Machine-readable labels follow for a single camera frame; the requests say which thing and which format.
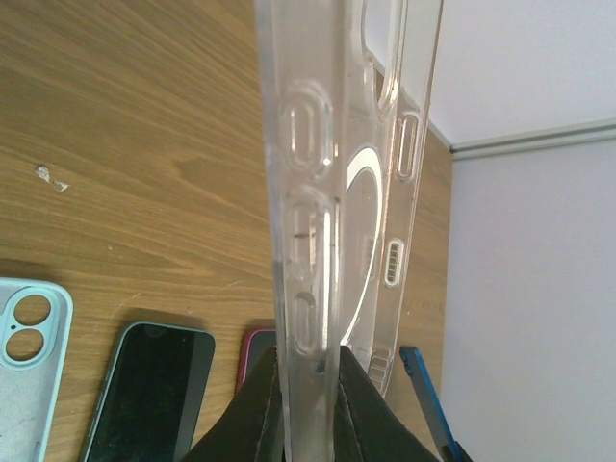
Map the light blue phone case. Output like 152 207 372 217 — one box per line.
1 277 73 462

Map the phone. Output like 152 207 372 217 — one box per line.
255 1 443 461

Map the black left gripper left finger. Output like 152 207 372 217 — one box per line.
184 346 285 462

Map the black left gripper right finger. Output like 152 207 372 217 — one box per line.
333 346 437 462

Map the blue smartphone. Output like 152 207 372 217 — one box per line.
399 346 473 462

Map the black smartphone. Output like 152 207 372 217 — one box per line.
79 321 216 461

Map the purple smartphone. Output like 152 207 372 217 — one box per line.
236 326 276 391

